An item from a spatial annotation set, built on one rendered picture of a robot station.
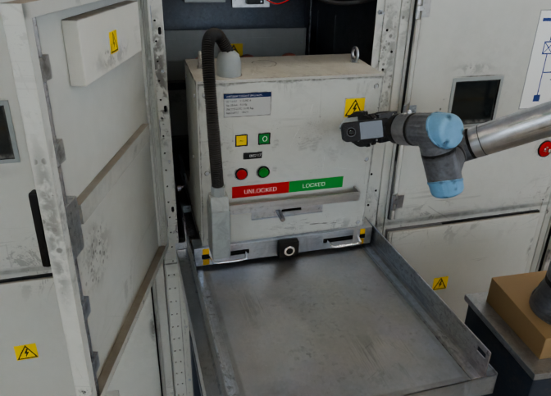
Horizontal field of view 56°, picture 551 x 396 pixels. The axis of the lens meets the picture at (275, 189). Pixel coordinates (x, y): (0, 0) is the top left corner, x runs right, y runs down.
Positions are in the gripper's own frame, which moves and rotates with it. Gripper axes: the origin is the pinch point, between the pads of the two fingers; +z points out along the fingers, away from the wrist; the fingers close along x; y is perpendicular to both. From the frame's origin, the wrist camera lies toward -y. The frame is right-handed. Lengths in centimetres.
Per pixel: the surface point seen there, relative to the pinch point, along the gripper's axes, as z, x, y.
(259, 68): 11.3, 17.8, -16.0
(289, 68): 8.2, 16.9, -8.7
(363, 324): -17, -46, -12
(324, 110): 0.8, 5.3, -4.3
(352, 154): 2.5, -8.2, 5.3
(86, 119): -8, 12, -65
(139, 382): 50, -77, -53
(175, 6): 89, 46, -6
